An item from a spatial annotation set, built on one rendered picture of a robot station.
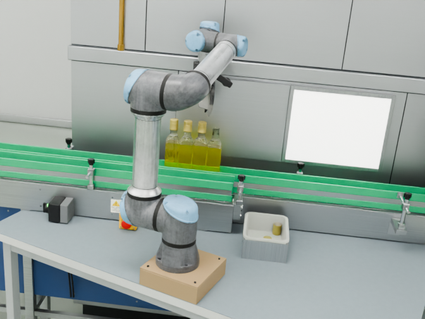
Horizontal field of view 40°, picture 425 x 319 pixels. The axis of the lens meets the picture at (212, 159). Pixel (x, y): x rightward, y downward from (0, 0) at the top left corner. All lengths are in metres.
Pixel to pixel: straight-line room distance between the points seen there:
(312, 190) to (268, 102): 0.41
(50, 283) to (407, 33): 1.83
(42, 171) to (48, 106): 3.52
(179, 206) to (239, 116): 0.70
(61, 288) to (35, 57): 3.53
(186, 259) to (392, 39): 1.21
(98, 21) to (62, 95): 3.39
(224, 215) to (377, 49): 0.91
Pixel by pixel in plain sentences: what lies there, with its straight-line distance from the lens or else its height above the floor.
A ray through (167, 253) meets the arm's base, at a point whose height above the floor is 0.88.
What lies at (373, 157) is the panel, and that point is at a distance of 2.57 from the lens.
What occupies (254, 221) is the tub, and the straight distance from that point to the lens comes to 2.38.
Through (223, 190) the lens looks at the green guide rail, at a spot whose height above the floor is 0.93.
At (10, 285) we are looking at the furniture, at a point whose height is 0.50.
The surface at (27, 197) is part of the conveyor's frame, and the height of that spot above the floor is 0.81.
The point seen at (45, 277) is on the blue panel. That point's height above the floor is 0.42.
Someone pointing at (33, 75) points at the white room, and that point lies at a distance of 5.94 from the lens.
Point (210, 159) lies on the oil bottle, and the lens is 2.39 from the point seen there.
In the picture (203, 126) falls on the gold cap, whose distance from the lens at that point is 2.37.
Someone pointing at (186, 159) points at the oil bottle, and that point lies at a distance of 2.40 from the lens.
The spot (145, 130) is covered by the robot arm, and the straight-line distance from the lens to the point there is 1.87.
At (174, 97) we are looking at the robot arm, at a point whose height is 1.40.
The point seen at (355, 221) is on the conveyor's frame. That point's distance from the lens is 2.47.
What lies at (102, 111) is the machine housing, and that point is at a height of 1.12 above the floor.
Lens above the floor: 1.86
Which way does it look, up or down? 21 degrees down
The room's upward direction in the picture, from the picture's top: 5 degrees clockwise
